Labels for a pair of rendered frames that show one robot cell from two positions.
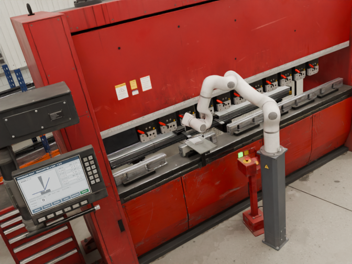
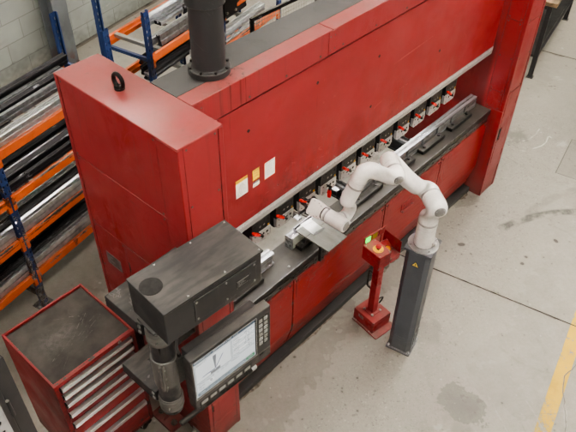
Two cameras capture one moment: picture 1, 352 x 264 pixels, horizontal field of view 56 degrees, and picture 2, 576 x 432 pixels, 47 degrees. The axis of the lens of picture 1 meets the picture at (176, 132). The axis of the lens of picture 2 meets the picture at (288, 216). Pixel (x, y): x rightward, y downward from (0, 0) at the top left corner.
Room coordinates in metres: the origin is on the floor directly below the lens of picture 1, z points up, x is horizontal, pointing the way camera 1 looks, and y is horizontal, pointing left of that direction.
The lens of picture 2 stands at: (-0.07, 1.18, 3.89)
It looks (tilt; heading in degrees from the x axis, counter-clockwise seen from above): 43 degrees down; 337
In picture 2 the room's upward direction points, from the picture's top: 1 degrees clockwise
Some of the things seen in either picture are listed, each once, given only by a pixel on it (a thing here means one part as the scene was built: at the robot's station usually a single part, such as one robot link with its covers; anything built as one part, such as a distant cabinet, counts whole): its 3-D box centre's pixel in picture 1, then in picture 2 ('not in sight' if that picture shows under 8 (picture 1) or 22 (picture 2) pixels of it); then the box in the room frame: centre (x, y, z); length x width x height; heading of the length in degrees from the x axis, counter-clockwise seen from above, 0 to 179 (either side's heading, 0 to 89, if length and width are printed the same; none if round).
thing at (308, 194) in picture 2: (185, 114); (302, 193); (2.70, -0.11, 1.26); 0.15 x 0.09 x 0.17; 115
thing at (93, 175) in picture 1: (62, 182); (225, 350); (1.67, 0.71, 1.42); 0.45 x 0.12 x 0.36; 111
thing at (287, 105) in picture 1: (289, 103); (414, 145); (3.25, -1.28, 0.92); 1.67 x 0.06 x 0.10; 115
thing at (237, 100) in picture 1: (238, 94); (363, 149); (2.96, -0.66, 1.26); 0.15 x 0.09 x 0.17; 115
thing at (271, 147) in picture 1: (271, 140); (425, 232); (2.27, -0.74, 1.09); 0.19 x 0.19 x 0.18
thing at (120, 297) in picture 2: not in sight; (159, 289); (1.91, 0.92, 1.67); 0.40 x 0.24 x 0.07; 115
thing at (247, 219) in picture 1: (256, 220); (374, 317); (2.51, -0.64, 0.06); 0.25 x 0.20 x 0.12; 17
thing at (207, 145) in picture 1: (200, 144); (321, 234); (2.58, -0.20, 1.00); 0.26 x 0.18 x 0.01; 25
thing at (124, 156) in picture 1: (209, 121); not in sight; (3.16, -0.37, 0.93); 2.30 x 0.14 x 0.10; 115
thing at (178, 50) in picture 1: (240, 42); (377, 81); (2.99, -0.72, 1.74); 3.00 x 0.08 x 0.80; 115
